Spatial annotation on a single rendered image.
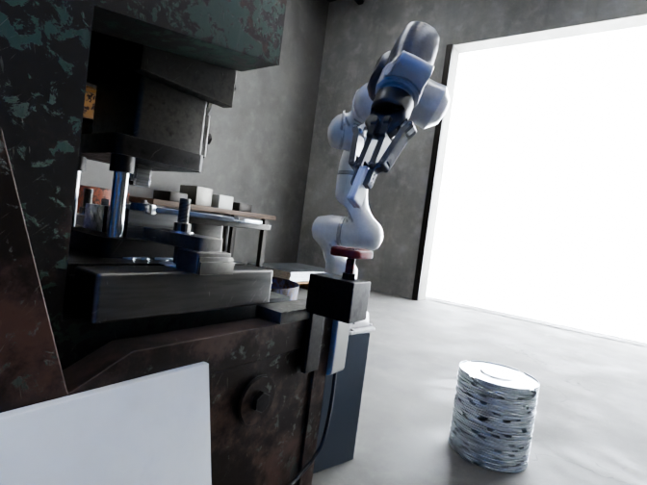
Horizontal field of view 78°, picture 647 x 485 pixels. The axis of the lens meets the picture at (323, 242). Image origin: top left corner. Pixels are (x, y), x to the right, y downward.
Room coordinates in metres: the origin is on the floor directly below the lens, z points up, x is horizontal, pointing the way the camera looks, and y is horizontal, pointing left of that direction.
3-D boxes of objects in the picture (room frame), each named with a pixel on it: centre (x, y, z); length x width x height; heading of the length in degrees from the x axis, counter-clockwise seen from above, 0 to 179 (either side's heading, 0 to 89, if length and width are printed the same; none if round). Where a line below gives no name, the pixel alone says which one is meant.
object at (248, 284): (0.71, 0.35, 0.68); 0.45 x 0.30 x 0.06; 55
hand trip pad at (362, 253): (0.70, -0.05, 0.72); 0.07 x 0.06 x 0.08; 145
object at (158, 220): (0.71, 0.35, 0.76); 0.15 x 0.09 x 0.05; 55
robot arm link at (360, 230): (1.35, -0.11, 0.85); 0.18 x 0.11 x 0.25; 64
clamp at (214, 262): (0.61, 0.21, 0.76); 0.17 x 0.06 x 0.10; 55
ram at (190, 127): (0.74, 0.33, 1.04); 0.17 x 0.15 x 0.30; 145
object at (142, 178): (0.71, 0.34, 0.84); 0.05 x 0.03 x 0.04; 55
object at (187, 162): (0.70, 0.35, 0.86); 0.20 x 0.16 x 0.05; 55
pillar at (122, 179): (0.61, 0.32, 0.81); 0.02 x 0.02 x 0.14
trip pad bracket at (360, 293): (0.71, -0.04, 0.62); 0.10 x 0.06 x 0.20; 55
